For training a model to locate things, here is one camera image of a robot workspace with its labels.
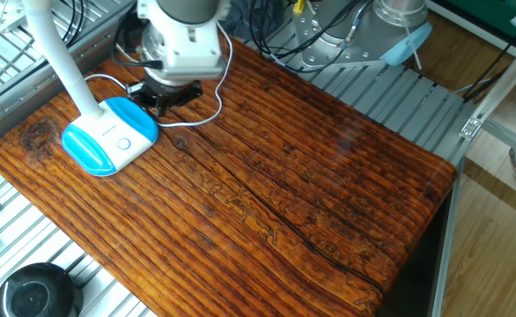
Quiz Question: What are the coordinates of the white lamp power cable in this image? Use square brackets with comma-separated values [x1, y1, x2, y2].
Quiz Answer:
[83, 21, 234, 129]

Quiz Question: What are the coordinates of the aluminium frame bar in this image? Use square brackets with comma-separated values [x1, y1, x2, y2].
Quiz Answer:
[459, 29, 516, 165]

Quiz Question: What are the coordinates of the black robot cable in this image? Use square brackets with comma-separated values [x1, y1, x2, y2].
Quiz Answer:
[247, 0, 374, 74]

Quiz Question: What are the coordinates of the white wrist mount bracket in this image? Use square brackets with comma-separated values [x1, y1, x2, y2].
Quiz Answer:
[136, 0, 232, 83]

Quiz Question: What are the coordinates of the silver robot mount plate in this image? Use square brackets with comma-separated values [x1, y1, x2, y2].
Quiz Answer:
[291, 0, 385, 74]

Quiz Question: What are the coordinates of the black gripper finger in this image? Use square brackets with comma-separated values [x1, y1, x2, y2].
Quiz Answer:
[126, 82, 152, 107]
[151, 97, 173, 119]

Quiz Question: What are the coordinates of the blue white desk lamp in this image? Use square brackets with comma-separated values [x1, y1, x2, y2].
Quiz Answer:
[21, 0, 160, 179]

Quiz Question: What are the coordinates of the black round speaker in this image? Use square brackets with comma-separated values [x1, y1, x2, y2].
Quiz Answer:
[0, 262, 85, 317]

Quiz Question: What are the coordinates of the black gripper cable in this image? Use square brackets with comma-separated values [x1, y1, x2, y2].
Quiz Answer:
[109, 16, 166, 70]

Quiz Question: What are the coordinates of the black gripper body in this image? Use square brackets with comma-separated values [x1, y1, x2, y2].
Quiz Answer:
[144, 77, 204, 109]

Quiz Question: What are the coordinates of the glossy wood grain table cover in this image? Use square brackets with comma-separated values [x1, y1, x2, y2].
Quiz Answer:
[0, 34, 459, 317]

